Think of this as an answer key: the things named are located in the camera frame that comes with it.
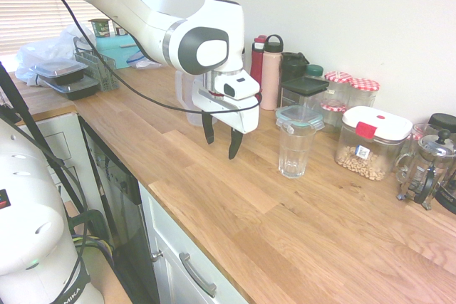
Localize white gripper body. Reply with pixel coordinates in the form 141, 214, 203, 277
191, 79, 260, 135

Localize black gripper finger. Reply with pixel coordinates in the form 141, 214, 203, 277
200, 111, 215, 146
227, 127, 244, 161

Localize clear pitcher blue lid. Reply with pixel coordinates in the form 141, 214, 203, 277
173, 70, 219, 127

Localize red water bottle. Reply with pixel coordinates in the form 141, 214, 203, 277
249, 34, 269, 86

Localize pink bottle black cap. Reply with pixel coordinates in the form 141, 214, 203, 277
259, 33, 285, 111

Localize clear drinking glass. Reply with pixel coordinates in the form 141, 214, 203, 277
278, 120, 318, 179

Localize glass container teal lid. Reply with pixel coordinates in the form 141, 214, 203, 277
274, 104, 326, 132

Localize clear canister black lid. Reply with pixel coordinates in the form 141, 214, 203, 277
280, 76, 331, 112

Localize black shaker bottle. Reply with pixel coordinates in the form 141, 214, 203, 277
281, 51, 311, 81

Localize clear zip bag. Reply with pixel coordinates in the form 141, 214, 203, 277
125, 55, 163, 70

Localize jar with green lid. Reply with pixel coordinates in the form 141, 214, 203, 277
305, 63, 326, 81

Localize jar red checkered lid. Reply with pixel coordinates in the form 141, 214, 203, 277
319, 100, 348, 131
323, 70, 354, 105
348, 77, 381, 110

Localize white cabinet drawer front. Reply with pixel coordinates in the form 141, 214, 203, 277
138, 182, 247, 304

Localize grey cutlery basket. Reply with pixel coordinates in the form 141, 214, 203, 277
73, 36, 120, 93

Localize black dishwasher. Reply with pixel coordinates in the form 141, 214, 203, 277
78, 115, 160, 304

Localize teal box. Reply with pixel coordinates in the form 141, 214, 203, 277
95, 34, 144, 70

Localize small brown jar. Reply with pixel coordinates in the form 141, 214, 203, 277
113, 20, 130, 37

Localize cereal container white lid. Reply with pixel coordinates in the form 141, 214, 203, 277
334, 105, 414, 182

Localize clear glass mug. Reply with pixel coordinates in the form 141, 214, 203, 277
394, 123, 437, 184

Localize white plastic bag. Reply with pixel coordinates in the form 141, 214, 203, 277
14, 23, 98, 86

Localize glass french press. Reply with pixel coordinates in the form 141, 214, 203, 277
395, 128, 456, 211

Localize jar with black lid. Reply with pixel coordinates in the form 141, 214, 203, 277
427, 112, 456, 138

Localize black coffee appliance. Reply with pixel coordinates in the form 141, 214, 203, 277
432, 171, 456, 216

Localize window blinds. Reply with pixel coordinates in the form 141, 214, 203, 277
0, 0, 138, 58

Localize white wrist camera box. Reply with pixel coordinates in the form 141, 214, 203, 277
223, 75, 261, 101

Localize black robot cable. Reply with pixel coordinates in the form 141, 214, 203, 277
41, 0, 264, 115

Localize metal drawer handle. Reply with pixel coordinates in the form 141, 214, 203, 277
178, 251, 218, 298

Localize coloured cable bundle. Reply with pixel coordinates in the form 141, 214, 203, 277
72, 234, 115, 266

